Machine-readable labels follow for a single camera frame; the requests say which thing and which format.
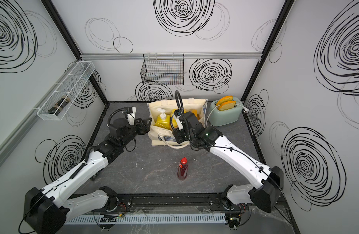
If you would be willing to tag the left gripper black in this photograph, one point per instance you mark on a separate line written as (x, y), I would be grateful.
(146, 129)

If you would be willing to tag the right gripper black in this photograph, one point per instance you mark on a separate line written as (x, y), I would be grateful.
(178, 134)

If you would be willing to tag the canvas starry night tote bag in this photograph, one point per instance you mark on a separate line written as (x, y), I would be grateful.
(161, 132)

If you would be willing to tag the yellow pump dish soap bottle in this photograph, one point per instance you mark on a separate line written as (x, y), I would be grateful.
(163, 120)

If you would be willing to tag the tall orange dish soap bottle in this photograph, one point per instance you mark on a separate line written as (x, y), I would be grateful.
(195, 112)

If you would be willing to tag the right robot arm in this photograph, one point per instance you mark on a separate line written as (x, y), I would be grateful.
(265, 183)

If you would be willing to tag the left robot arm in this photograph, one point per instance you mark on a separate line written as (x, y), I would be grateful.
(48, 209)

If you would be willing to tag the mint green toaster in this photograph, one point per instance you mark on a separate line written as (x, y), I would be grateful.
(219, 118)

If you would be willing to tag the toast slice front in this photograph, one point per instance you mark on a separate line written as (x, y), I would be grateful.
(226, 105)

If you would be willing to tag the toast slice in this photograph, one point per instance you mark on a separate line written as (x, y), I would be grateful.
(224, 99)
(226, 105)

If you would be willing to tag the toast slice rear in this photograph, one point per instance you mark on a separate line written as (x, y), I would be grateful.
(224, 99)

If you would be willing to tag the dark item in shelf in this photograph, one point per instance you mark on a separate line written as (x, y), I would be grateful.
(59, 106)

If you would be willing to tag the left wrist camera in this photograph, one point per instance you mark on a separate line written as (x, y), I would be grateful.
(129, 113)

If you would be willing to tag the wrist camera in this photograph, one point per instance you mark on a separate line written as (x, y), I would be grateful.
(178, 125)
(129, 113)

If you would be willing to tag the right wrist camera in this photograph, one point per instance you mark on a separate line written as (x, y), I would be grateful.
(178, 125)

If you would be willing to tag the black wire wall basket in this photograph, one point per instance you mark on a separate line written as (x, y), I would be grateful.
(163, 68)

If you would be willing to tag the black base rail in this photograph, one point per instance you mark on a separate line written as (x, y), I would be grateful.
(212, 201)

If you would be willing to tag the grey slotted cable duct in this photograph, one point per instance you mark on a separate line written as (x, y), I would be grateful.
(108, 219)

